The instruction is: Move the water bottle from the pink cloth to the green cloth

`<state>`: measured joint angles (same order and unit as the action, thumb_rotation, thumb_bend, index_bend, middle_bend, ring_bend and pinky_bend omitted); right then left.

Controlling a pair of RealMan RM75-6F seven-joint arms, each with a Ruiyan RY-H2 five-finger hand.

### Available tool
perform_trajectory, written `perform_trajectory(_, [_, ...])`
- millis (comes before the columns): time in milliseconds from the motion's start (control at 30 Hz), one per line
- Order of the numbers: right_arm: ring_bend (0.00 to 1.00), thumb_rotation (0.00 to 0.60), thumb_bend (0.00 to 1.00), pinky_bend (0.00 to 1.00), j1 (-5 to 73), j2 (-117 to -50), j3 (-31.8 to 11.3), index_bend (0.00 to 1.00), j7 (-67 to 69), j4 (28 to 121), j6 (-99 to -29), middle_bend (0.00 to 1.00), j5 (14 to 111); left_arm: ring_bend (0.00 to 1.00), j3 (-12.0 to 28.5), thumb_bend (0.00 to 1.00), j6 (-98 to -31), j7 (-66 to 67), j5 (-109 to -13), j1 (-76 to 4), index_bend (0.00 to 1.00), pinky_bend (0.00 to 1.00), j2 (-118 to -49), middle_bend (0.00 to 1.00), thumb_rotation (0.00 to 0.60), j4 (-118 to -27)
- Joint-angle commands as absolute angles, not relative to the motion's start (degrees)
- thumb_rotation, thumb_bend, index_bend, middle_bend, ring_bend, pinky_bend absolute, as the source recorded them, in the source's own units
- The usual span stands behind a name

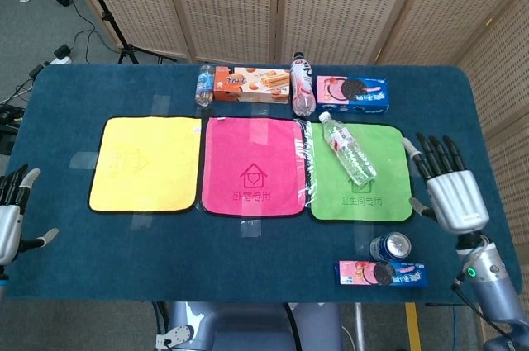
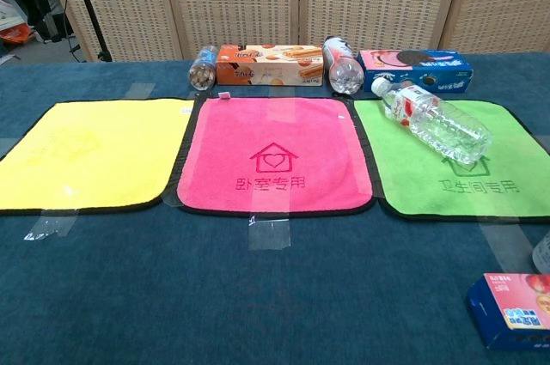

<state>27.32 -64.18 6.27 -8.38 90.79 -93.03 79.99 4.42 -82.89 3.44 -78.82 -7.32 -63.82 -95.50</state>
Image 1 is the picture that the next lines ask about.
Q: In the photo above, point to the slim blue Oreo box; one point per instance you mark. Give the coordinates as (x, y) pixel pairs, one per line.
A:
(405, 274)

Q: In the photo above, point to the green microfiber cloth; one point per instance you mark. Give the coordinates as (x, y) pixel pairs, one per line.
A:
(326, 186)

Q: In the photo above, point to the dark blue table cover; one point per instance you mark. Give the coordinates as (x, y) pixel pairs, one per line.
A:
(165, 260)

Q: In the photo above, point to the small blue-label snack jar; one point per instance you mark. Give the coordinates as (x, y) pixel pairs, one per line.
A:
(204, 86)

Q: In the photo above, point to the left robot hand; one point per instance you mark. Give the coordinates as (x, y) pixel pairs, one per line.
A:
(10, 223)

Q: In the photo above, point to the grey robot torso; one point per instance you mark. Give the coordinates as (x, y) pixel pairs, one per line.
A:
(248, 326)

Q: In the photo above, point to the pink-label drink bottle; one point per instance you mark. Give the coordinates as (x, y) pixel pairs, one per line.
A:
(303, 86)

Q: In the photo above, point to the yellow microfiber cloth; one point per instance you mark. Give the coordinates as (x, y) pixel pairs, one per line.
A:
(144, 161)

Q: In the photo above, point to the clear water bottle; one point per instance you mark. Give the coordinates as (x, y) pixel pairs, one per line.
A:
(351, 153)

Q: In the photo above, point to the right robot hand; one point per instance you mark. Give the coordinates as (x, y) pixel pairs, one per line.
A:
(454, 198)

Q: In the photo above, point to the black power adapter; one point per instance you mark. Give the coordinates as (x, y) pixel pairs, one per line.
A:
(63, 52)

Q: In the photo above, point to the black tripod stand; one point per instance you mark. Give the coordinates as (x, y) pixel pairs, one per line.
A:
(105, 16)

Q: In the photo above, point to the large blue Oreo box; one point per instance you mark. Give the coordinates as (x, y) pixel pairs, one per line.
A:
(355, 95)

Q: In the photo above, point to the pink microfiber cloth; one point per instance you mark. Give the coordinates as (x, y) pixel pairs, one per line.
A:
(231, 153)

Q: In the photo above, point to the blue soda can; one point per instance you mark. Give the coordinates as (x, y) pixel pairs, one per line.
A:
(392, 243)

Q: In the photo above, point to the silver table leg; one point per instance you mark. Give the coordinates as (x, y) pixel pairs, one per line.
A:
(358, 326)

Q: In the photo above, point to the white power strip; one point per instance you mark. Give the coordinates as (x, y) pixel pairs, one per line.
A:
(60, 61)

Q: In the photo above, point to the orange egg roll box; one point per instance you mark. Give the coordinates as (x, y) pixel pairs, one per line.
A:
(248, 86)

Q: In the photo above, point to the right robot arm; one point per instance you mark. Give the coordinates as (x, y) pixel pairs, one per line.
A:
(492, 285)

